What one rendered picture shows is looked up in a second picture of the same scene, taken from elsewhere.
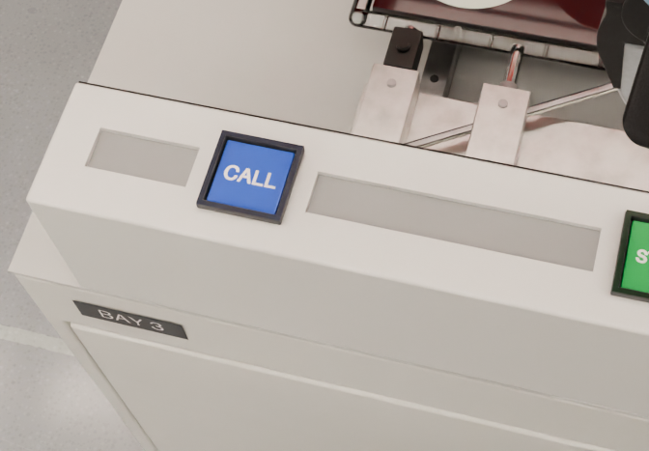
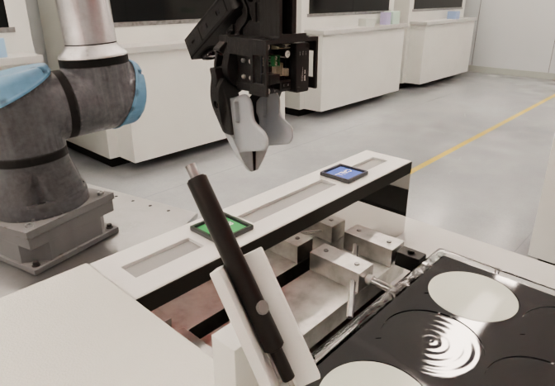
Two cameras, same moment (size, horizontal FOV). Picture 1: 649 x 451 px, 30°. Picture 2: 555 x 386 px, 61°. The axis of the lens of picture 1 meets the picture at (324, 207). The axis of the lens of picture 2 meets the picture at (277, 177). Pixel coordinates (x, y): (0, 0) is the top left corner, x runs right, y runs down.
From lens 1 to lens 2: 0.93 m
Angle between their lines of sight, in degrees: 80
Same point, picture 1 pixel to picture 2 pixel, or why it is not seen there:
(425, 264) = (277, 191)
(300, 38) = not seen: hidden behind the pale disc
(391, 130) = (362, 235)
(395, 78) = (391, 243)
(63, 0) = not seen: outside the picture
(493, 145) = (334, 254)
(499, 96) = (362, 264)
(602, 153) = (316, 306)
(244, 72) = not seen: hidden behind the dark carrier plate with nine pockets
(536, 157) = (329, 285)
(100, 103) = (398, 162)
